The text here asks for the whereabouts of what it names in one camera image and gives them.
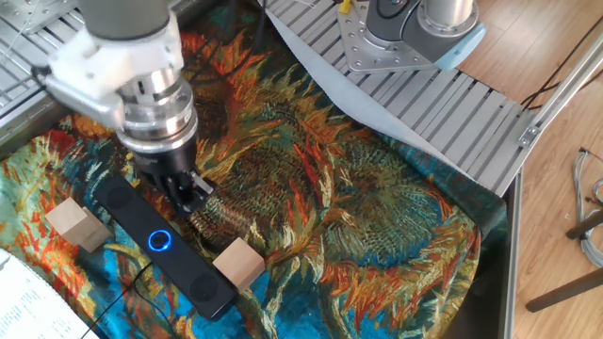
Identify dark wooden leg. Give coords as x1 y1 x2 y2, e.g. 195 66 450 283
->
564 208 603 240
524 267 603 314

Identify grey cable bundle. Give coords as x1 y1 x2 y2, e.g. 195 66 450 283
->
571 147 603 269

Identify thin black speaker cable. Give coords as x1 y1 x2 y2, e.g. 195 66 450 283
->
78 261 176 339

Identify light wooden block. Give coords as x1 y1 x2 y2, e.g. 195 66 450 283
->
44 197 114 254
212 236 267 295

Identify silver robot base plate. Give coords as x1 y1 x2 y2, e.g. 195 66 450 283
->
335 0 459 75

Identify sunflower painting cloth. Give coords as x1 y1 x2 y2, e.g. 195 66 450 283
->
0 0 511 339

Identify black speaker bar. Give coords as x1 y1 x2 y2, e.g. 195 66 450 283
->
93 174 239 323

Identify white printed paper sheet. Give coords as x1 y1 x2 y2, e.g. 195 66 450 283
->
0 248 101 339

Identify black floor cables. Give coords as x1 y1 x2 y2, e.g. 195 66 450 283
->
519 15 603 112

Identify aluminium frame rail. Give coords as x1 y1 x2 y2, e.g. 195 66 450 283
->
516 31 603 148

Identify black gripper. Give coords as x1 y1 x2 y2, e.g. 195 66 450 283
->
131 137 217 218

